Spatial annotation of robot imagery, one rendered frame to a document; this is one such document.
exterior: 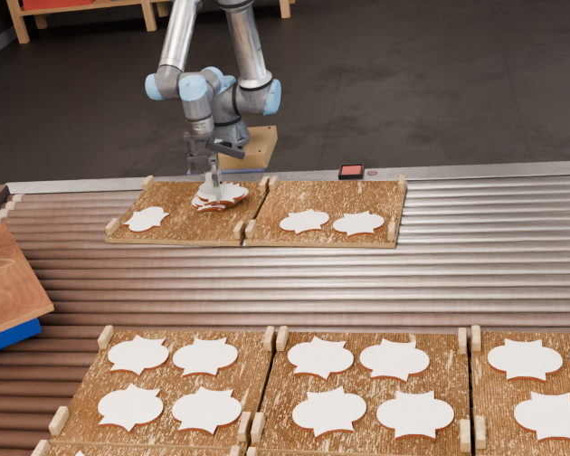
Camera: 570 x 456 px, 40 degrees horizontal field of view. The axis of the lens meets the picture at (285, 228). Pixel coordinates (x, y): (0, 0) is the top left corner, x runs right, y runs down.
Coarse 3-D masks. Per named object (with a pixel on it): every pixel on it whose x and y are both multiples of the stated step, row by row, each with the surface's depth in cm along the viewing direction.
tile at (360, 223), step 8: (344, 216) 216; (352, 216) 215; (360, 216) 214; (368, 216) 214; (376, 216) 213; (336, 224) 212; (344, 224) 212; (352, 224) 211; (360, 224) 211; (368, 224) 210; (376, 224) 210; (344, 232) 209; (352, 232) 208; (360, 232) 207; (368, 232) 207
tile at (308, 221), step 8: (296, 216) 219; (304, 216) 218; (312, 216) 218; (320, 216) 217; (280, 224) 216; (288, 224) 215; (296, 224) 215; (304, 224) 214; (312, 224) 214; (320, 224) 214; (288, 232) 214; (296, 232) 212; (304, 232) 212
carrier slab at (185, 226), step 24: (144, 192) 246; (168, 192) 244; (192, 192) 242; (264, 192) 236; (168, 216) 230; (192, 216) 228; (216, 216) 226; (240, 216) 225; (120, 240) 223; (144, 240) 220; (168, 240) 218; (192, 240) 216; (216, 240) 215; (240, 240) 214
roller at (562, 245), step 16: (32, 256) 224; (48, 256) 223; (64, 256) 222; (80, 256) 221; (96, 256) 220; (112, 256) 219; (128, 256) 218; (144, 256) 217; (160, 256) 216; (176, 256) 215; (192, 256) 214; (208, 256) 213; (224, 256) 213; (240, 256) 212; (256, 256) 211
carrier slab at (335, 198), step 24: (288, 192) 234; (312, 192) 232; (336, 192) 230; (360, 192) 228; (384, 192) 226; (264, 216) 223; (288, 216) 221; (336, 216) 218; (384, 216) 214; (264, 240) 212; (288, 240) 210; (312, 240) 208; (336, 240) 207; (360, 240) 205; (384, 240) 204
